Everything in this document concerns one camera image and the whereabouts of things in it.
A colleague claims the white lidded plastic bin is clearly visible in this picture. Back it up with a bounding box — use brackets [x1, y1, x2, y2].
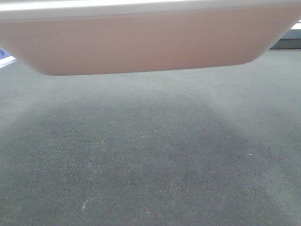
[0, 0, 301, 76]

